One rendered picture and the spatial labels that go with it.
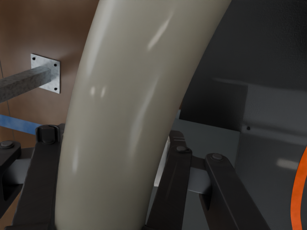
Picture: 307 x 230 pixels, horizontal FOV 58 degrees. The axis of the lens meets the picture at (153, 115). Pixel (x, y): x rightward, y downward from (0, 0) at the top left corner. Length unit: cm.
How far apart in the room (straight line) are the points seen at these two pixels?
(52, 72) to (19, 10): 38
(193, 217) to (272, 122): 68
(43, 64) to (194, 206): 122
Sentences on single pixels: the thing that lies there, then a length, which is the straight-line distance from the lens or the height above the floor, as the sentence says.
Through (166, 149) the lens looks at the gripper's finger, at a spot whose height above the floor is 117.
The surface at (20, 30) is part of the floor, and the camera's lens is 183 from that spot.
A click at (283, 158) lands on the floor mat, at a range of 149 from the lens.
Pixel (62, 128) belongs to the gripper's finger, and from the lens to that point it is 18.
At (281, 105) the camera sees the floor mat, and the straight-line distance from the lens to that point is 137.
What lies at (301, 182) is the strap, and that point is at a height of 2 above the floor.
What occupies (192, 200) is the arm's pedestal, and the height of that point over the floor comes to 58.
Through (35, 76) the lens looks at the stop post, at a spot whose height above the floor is 14.
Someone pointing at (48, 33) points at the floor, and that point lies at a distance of 170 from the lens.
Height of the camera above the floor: 130
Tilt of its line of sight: 59 degrees down
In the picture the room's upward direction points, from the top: 139 degrees counter-clockwise
